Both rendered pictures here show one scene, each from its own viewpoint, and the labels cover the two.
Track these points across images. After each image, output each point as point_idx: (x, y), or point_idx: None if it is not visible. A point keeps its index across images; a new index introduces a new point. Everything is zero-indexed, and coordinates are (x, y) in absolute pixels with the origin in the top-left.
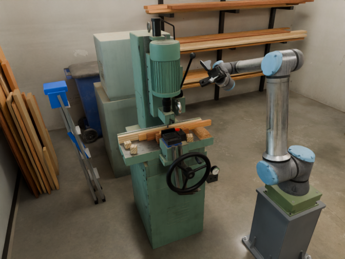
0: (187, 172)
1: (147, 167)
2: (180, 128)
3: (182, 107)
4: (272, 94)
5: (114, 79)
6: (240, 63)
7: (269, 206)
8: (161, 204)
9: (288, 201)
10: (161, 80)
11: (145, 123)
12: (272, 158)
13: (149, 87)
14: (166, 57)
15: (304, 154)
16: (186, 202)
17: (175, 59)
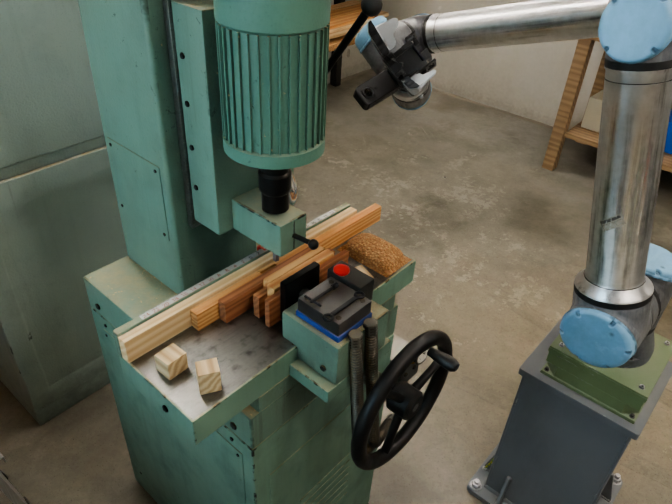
0: (406, 404)
1: (257, 418)
2: (341, 260)
3: None
4: (636, 118)
5: None
6: (443, 24)
7: (563, 406)
8: (288, 498)
9: (632, 389)
10: (279, 109)
11: (179, 255)
12: (622, 298)
13: (192, 133)
14: (302, 16)
15: (665, 266)
16: (344, 457)
17: (326, 22)
